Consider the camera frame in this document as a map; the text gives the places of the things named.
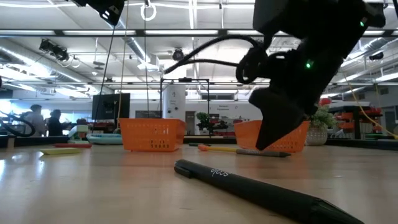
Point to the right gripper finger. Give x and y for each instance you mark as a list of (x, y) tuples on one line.
[(280, 124)]

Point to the grey crayon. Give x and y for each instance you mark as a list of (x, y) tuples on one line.
[(264, 152)]

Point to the orange slotted plastic basket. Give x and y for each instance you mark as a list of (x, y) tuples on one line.
[(242, 137), (149, 133)]

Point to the yellow pencil with orange eraser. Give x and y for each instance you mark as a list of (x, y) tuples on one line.
[(217, 149)]

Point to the black pen with white logo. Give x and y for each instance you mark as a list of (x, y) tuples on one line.
[(248, 186)]

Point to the yellow eraser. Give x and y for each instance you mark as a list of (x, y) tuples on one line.
[(60, 151)]

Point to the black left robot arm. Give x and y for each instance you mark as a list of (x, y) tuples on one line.
[(99, 7)]

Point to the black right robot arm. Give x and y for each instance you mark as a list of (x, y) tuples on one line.
[(326, 15)]

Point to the black rack with red bins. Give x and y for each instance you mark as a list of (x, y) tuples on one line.
[(357, 124)]

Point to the red round lantern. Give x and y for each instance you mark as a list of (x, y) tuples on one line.
[(325, 101)]

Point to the green plant in white pot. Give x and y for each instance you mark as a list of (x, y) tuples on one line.
[(323, 119)]

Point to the black ceiling speaker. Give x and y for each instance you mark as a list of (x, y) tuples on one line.
[(376, 56)]

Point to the small dark green plant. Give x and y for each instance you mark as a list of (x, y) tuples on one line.
[(203, 119)]

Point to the white cylindrical column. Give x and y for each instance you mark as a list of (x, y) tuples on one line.
[(174, 99)]

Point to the black monitor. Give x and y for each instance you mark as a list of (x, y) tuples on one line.
[(110, 105)]

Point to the teal calculator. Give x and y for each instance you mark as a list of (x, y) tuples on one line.
[(104, 139)]

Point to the small pale green gadget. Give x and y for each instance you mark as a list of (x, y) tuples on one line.
[(79, 132)]

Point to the person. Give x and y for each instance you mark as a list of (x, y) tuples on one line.
[(56, 123), (35, 121)]

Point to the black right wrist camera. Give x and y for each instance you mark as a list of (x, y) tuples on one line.
[(286, 68)]

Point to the round black ceiling camera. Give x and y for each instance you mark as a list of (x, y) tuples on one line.
[(178, 54)]

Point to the dark wall board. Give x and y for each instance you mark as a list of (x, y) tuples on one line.
[(147, 114)]

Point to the black ceiling camera cluster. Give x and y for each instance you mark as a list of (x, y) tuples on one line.
[(54, 49)]

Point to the black aluminium table frame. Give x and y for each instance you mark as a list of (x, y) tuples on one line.
[(37, 140)]

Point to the small tan post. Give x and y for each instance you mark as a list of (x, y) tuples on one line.
[(11, 143)]

